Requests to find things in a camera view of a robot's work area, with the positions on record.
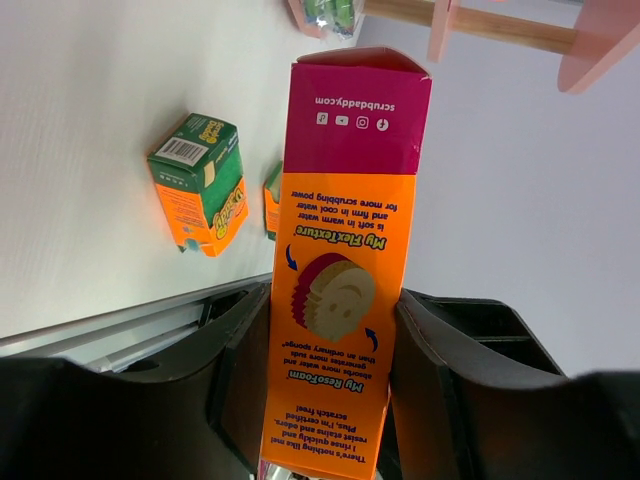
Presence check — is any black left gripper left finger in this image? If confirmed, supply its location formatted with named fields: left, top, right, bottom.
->
left=1, top=283, right=270, bottom=479

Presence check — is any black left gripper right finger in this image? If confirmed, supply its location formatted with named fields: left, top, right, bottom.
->
left=377, top=290, right=639, bottom=479

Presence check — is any green orange sponge pack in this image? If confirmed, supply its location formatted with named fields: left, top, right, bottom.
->
left=147, top=113, right=249, bottom=257

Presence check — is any pink orange sponge pack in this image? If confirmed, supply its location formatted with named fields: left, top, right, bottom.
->
left=261, top=47, right=432, bottom=479

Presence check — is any blue green sponge pack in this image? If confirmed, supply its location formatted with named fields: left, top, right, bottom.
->
left=300, top=0, right=364, bottom=39

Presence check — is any pink three-tier shelf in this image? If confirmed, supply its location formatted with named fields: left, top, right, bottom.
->
left=288, top=1, right=639, bottom=94

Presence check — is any aluminium mounting rail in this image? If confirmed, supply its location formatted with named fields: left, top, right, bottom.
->
left=1, top=282, right=257, bottom=372

